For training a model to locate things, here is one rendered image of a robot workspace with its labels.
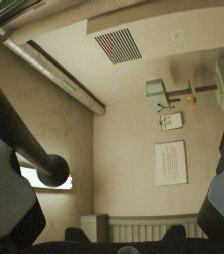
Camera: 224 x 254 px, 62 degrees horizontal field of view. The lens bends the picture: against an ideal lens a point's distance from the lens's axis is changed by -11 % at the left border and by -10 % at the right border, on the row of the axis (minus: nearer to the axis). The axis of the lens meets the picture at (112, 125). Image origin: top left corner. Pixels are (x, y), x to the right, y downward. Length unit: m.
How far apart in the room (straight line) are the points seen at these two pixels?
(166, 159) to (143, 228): 1.06
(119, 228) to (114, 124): 1.64
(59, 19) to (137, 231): 2.79
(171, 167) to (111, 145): 1.01
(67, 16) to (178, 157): 2.31
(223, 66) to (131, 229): 2.47
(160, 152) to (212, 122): 0.90
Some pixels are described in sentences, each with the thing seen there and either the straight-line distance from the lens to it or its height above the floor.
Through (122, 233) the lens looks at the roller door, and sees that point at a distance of 3.22.
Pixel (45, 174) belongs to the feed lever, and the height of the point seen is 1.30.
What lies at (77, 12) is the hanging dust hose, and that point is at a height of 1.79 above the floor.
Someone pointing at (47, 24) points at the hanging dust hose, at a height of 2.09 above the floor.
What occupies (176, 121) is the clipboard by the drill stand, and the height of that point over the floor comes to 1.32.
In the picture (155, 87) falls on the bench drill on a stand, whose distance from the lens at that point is 2.21.
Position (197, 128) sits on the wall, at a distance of 3.13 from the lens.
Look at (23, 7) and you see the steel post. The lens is 1.84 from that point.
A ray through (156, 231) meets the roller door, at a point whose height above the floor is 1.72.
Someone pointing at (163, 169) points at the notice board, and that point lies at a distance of 3.04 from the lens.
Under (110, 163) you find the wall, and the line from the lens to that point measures 3.29.
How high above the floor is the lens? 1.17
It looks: 20 degrees up
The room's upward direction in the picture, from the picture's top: 98 degrees counter-clockwise
